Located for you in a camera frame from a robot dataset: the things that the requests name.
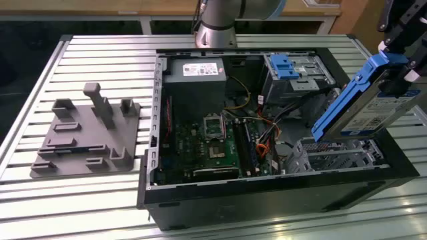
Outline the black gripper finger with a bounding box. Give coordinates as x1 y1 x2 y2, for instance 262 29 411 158
377 0 427 55
382 56 427 99

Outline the hard disk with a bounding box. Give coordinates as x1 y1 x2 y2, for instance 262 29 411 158
310 51 427 143

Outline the metal disk bay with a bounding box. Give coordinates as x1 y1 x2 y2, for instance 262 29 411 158
285 136 385 173

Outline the RAM slot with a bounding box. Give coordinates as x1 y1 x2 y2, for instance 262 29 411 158
232 118 252 177

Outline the blue drive cage latch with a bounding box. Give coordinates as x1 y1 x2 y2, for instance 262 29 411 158
270 54 301 80

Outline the metal drive cage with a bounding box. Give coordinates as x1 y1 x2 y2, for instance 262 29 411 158
262 54 338 106

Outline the CPU socket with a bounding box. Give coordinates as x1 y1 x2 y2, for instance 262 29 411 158
203 113 228 141

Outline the square chipset chip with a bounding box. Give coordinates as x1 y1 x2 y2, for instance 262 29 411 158
208 144 230 160

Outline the grey power supply unit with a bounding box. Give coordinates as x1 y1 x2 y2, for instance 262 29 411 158
163 57 228 118

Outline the black graphics card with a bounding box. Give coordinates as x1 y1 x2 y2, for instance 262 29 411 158
183 166 240 182

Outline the green motherboard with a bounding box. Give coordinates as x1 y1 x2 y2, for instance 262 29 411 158
158 109 278 180

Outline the black open PC case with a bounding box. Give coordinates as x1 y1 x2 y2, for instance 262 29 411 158
136 47 422 232

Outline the grey plastic parts rack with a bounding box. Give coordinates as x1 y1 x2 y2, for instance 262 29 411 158
28 82 143 180

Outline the dark RAM stick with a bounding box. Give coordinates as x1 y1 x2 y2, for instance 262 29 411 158
55 148 91 154

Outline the black cable bundle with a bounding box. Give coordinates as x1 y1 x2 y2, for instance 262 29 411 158
271 88 338 125

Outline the multicolour wire bundle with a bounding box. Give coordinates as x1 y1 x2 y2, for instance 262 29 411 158
258 117 283 145

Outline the yellow cable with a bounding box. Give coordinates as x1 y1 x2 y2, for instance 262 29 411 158
223 76 252 111

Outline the orange wire loop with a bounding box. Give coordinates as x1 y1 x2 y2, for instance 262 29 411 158
255 142 272 161

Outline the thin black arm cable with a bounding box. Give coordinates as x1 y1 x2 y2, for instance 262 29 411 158
191 0 210 46

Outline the thin red wire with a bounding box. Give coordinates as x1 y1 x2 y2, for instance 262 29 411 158
164 96 175 147

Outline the wooden desk with grey frame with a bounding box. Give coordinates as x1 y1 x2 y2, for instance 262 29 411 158
0 0 343 36

